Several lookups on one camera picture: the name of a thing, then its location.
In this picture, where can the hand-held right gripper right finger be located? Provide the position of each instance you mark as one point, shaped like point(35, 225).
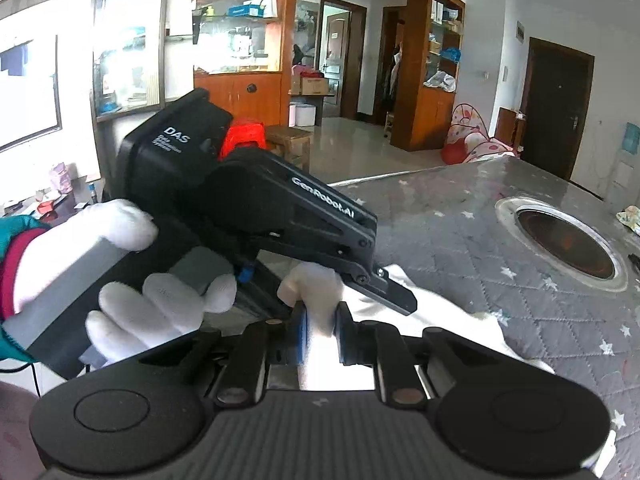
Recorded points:
point(343, 335)

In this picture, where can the white water dispenser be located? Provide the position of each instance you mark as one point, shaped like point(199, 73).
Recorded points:
point(627, 172)

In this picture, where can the blue plastic bag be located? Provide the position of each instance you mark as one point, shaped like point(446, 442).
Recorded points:
point(451, 54)

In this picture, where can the cream garment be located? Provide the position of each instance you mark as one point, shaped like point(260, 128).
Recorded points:
point(440, 325)

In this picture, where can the red plastic stool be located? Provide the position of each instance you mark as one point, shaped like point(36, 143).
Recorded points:
point(245, 135)

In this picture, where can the blue water bottle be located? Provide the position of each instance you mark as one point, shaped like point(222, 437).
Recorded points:
point(632, 137)

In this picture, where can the white bin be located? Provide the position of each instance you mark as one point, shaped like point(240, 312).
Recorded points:
point(304, 115)

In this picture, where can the pink bag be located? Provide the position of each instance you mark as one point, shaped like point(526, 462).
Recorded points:
point(60, 179)

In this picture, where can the dotted play tent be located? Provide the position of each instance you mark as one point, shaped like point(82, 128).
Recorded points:
point(465, 135)

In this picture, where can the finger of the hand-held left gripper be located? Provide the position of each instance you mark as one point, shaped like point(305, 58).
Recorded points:
point(395, 297)

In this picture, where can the hanging dark clothes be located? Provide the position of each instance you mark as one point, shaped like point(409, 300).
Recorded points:
point(392, 75)

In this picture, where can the dark cardboard box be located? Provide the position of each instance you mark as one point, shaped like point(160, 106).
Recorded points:
point(312, 87)

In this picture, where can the dark entrance door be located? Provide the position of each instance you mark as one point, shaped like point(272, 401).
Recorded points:
point(555, 110)

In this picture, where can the wall electrical panel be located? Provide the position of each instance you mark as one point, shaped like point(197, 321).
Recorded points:
point(519, 30)

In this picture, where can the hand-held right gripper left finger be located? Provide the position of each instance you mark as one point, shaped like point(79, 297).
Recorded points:
point(300, 335)

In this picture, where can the window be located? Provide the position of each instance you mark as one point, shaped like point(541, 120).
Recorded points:
point(30, 95)

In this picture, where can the wooden door frame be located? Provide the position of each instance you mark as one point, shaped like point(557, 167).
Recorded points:
point(361, 60)
point(378, 70)

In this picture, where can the person's left hand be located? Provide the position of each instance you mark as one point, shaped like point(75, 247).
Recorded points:
point(125, 225)

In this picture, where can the grey quilted star table cover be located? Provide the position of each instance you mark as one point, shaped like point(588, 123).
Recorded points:
point(450, 240)

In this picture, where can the blue white box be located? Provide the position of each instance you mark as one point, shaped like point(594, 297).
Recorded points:
point(252, 8)

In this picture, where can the floral crumpled cloth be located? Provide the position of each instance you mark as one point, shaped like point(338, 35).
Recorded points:
point(630, 220)

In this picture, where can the round dark table inset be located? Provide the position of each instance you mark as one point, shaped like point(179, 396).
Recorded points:
point(565, 245)

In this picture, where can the white plastic bag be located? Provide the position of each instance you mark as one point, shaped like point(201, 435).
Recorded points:
point(440, 81)

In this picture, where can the tall wooden glass cabinet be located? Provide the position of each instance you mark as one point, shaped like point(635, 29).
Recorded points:
point(250, 95)

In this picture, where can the small wooden stand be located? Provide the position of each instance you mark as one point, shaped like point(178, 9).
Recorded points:
point(505, 130)

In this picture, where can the wooden stool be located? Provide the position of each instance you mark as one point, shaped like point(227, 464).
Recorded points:
point(290, 137)

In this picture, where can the wooden shelf cabinet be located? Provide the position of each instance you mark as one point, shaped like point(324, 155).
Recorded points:
point(425, 120)

